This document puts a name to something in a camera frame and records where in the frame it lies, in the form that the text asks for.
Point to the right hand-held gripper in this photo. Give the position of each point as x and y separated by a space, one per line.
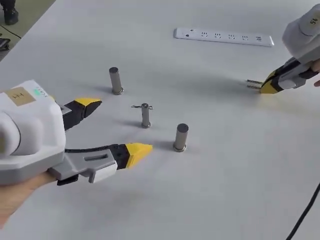
303 40

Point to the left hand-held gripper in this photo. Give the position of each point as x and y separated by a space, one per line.
30 130

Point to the metal cotter pin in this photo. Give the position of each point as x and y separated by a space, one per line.
253 80
136 106

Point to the white power strip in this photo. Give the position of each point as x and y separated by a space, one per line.
225 37

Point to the black object on floor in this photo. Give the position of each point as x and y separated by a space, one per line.
3 44

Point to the small metal pin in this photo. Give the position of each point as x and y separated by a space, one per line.
145 116

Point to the person's left hand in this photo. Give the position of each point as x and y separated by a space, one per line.
17 197

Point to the large metal pin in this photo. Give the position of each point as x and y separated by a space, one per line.
116 80
181 137

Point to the person's right hand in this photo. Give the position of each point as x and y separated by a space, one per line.
317 66

